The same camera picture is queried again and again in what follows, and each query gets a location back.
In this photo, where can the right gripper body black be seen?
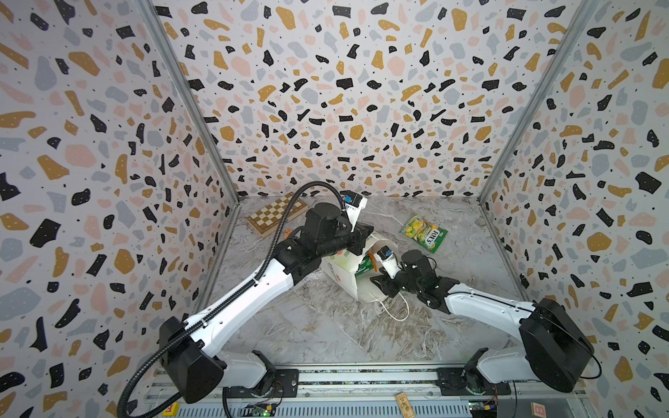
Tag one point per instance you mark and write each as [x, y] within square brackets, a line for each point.
[393, 286]

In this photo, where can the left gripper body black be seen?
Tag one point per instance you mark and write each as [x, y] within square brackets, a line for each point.
[352, 242]

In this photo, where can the white paper bag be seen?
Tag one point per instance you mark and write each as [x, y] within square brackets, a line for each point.
[354, 273]

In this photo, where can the yellow green Fox's candy bag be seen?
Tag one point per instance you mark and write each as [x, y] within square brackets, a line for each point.
[427, 234]

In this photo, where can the pink orange Fox's candy bag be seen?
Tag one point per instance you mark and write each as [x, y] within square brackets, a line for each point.
[373, 261]

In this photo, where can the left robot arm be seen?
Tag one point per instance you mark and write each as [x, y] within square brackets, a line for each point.
[198, 364]

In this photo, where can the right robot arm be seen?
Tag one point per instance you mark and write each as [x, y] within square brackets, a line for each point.
[550, 347]

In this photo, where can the wooden chessboard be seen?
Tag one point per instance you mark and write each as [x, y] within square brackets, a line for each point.
[266, 220]

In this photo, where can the red label tag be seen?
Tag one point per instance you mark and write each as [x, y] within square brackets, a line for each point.
[538, 410]

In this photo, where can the green circuit board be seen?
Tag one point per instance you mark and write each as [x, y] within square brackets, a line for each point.
[259, 410]

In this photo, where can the yellow label tag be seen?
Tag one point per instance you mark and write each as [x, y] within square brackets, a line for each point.
[171, 411]

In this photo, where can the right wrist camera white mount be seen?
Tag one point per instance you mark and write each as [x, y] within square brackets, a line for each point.
[386, 257]

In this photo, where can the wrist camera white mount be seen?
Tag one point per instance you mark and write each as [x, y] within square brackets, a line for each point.
[354, 204]
[386, 257]

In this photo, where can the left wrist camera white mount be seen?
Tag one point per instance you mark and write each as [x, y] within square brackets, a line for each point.
[354, 204]

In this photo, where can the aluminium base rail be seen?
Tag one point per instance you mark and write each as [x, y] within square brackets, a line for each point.
[369, 390]

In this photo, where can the wooden tag on rail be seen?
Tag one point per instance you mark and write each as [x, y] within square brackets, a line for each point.
[405, 408]

